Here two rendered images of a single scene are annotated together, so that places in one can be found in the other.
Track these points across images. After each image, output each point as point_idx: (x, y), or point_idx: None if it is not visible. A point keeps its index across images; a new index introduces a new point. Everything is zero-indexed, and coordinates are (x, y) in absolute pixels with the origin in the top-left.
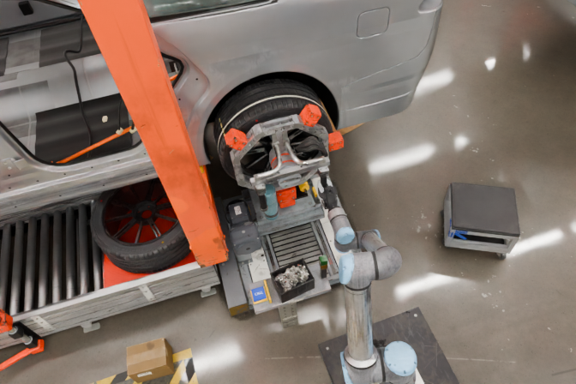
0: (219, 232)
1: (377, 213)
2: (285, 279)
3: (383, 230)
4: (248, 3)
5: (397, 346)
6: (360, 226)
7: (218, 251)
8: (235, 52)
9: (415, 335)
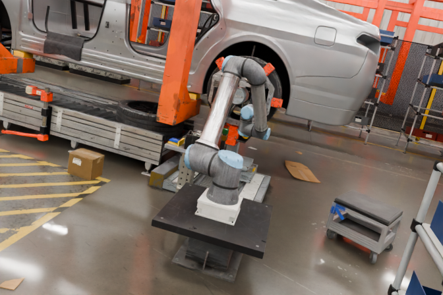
0: (179, 89)
1: (289, 206)
2: (196, 133)
3: (286, 212)
4: None
5: (233, 153)
6: (271, 203)
7: (171, 109)
8: (245, 18)
9: (256, 210)
